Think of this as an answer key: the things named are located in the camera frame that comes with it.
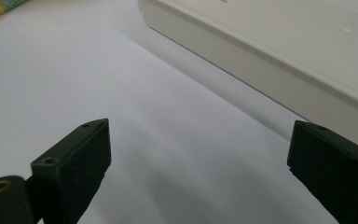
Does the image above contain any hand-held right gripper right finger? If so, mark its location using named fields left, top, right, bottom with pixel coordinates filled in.
left=286, top=119, right=358, bottom=224

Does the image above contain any white plastic tray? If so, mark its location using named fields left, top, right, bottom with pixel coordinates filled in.
left=137, top=0, right=358, bottom=155

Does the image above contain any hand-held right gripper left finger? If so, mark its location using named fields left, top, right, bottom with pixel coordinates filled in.
left=30, top=118, right=112, bottom=224

